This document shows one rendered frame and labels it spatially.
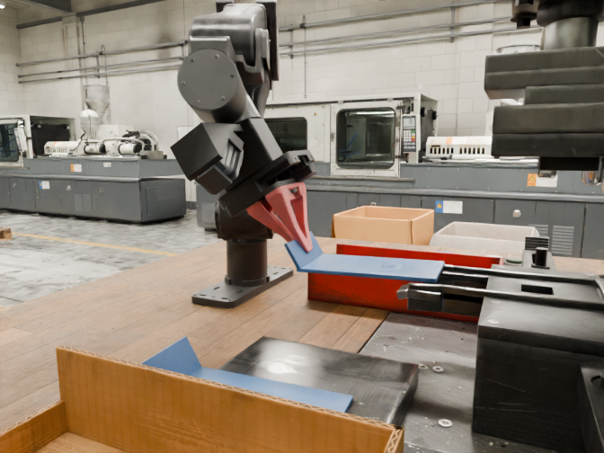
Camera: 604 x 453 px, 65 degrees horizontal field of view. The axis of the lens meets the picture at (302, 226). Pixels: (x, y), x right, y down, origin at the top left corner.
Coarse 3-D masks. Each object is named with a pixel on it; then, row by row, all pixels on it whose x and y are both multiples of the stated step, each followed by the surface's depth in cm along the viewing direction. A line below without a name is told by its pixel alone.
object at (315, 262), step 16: (304, 256) 50; (320, 256) 53; (336, 256) 53; (352, 256) 53; (368, 256) 53; (320, 272) 48; (336, 272) 47; (352, 272) 46; (368, 272) 46; (384, 272) 46; (400, 272) 46; (416, 272) 45; (432, 272) 45
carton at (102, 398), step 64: (64, 384) 34; (128, 384) 31; (192, 384) 29; (0, 448) 30; (64, 448) 33; (128, 448) 32; (192, 448) 30; (256, 448) 28; (320, 448) 26; (384, 448) 24
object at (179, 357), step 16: (160, 352) 38; (176, 352) 39; (192, 352) 41; (160, 368) 37; (176, 368) 38; (192, 368) 40; (208, 368) 41; (240, 384) 38; (256, 384) 38; (272, 384) 38; (288, 384) 38; (304, 400) 35; (320, 400) 35; (336, 400) 35; (352, 400) 36
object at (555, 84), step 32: (576, 0) 35; (576, 32) 36; (512, 64) 36; (544, 64) 35; (576, 64) 34; (512, 96) 41; (544, 96) 35; (576, 96) 34; (512, 128) 33; (544, 128) 33; (576, 128) 32; (544, 160) 38; (576, 160) 37
